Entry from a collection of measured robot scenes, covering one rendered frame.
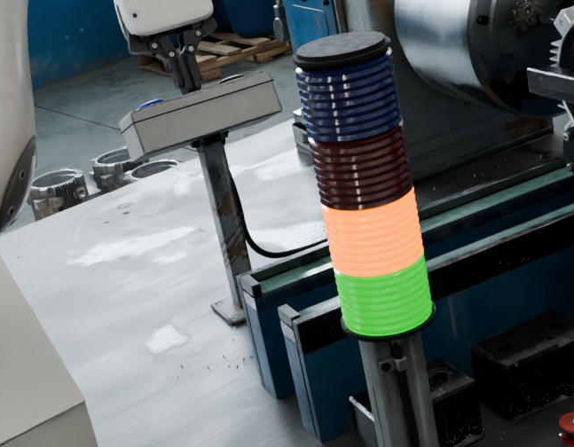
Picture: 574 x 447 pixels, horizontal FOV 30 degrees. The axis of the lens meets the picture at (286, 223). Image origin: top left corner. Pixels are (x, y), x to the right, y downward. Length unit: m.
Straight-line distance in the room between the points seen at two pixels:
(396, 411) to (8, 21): 0.37
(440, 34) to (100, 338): 0.56
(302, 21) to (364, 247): 1.03
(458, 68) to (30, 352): 0.63
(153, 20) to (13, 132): 0.52
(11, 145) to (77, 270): 0.84
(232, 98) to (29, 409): 0.41
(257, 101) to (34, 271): 0.51
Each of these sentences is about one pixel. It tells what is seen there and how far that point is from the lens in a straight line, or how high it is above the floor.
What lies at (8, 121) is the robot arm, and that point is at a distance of 0.72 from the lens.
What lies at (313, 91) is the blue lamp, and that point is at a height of 1.20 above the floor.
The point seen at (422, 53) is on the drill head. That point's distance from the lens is 1.43.
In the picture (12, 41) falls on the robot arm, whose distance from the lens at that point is 0.75.
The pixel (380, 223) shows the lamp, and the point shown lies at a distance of 0.66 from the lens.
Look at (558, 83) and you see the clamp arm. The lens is 1.21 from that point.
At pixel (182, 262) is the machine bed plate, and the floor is 0.80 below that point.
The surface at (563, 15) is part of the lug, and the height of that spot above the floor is 1.09.
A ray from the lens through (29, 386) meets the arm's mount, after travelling 1.09.
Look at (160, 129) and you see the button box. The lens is 1.19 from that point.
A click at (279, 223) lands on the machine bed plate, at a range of 1.54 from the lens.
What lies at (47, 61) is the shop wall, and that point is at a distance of 6.78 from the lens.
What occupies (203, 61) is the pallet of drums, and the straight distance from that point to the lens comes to 5.88.
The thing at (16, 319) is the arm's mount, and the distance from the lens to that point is 1.12.
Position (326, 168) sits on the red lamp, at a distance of 0.66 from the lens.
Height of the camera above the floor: 1.36
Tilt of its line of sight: 22 degrees down
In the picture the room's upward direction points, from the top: 12 degrees counter-clockwise
